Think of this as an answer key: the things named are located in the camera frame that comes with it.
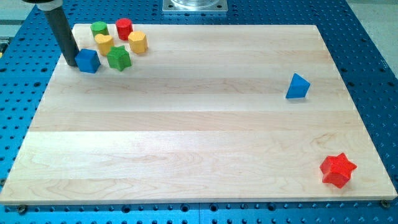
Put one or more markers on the green cylinder block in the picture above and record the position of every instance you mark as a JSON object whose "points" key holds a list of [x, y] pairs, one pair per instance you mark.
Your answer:
{"points": [[99, 27]]}

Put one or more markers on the yellow heart block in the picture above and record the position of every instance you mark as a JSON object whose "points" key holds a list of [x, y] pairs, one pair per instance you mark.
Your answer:
{"points": [[104, 43]]}

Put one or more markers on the wooden board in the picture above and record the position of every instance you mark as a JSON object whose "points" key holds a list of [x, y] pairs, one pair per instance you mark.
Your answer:
{"points": [[200, 117]]}

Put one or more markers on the white tool holder collar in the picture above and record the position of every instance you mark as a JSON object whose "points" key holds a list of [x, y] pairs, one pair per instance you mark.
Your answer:
{"points": [[46, 5]]}

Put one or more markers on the blue triangle block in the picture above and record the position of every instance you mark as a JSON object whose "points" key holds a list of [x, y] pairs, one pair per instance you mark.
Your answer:
{"points": [[298, 87]]}

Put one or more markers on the red star block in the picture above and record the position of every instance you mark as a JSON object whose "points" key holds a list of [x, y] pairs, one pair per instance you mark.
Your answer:
{"points": [[337, 170]]}

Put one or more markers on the blue cube block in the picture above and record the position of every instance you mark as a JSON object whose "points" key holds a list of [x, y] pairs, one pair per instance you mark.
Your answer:
{"points": [[88, 61]]}

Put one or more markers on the yellow hexagon block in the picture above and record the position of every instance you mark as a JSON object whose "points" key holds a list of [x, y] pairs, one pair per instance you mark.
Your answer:
{"points": [[138, 42]]}

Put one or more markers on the red cylinder block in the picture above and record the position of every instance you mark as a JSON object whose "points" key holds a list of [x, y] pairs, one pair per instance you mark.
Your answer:
{"points": [[124, 28]]}

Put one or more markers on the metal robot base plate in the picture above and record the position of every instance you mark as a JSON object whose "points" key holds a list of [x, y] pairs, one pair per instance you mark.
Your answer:
{"points": [[195, 5]]}

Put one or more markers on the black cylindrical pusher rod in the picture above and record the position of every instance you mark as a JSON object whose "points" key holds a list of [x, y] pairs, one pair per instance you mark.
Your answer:
{"points": [[60, 27]]}

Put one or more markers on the green star block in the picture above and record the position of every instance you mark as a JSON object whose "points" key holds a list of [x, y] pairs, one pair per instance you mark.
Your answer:
{"points": [[119, 58]]}

